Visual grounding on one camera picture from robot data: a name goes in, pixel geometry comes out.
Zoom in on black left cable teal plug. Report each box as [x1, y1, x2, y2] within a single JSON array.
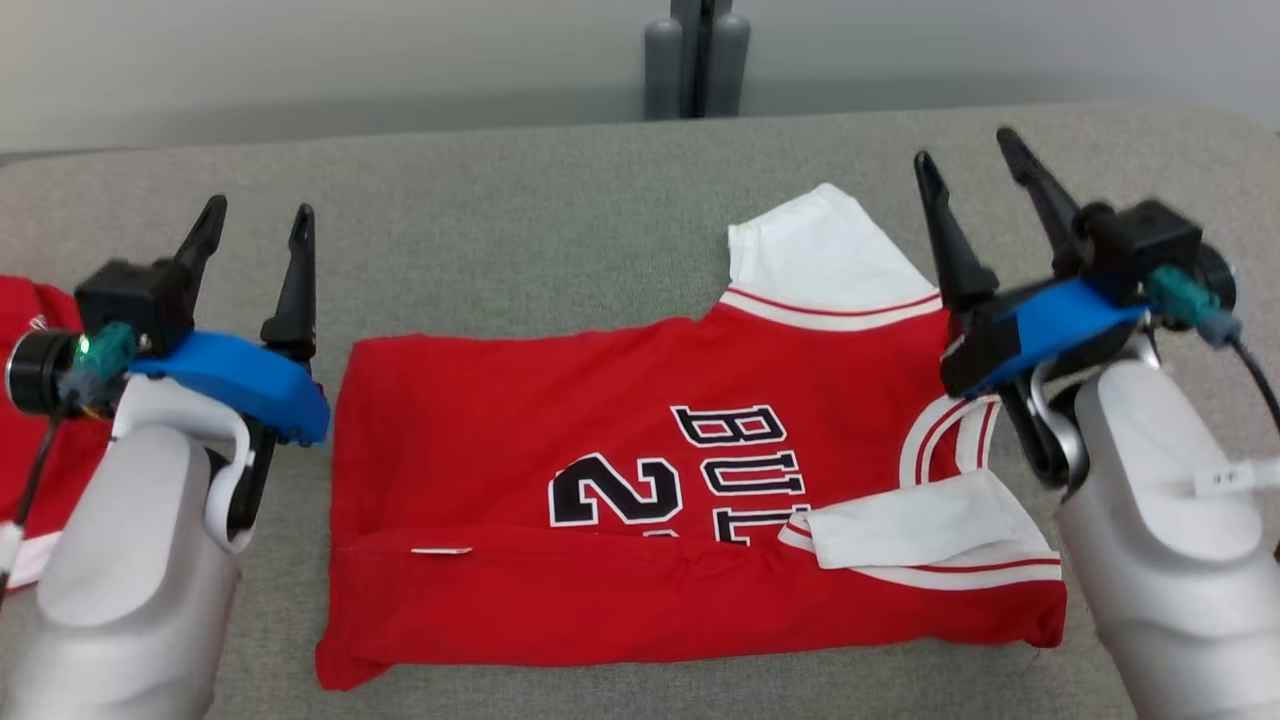
[[0, 322, 136, 601]]

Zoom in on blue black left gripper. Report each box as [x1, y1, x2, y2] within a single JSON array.
[[130, 195, 331, 556]]

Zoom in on black cable teal plug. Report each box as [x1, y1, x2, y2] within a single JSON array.
[[0, 322, 136, 601], [1145, 265, 1280, 431]]

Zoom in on red shorts with white stripes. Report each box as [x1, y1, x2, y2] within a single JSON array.
[[0, 275, 113, 593]]

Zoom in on black right cable teal plug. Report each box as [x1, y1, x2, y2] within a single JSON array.
[[1145, 265, 1280, 431]]

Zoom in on red white basketball jersey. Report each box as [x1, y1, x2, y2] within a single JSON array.
[[315, 183, 1068, 693]]

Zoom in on grey partition post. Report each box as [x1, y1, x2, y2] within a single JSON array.
[[643, 0, 751, 121]]

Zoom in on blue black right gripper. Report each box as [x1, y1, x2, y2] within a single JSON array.
[[913, 127, 1151, 491]]

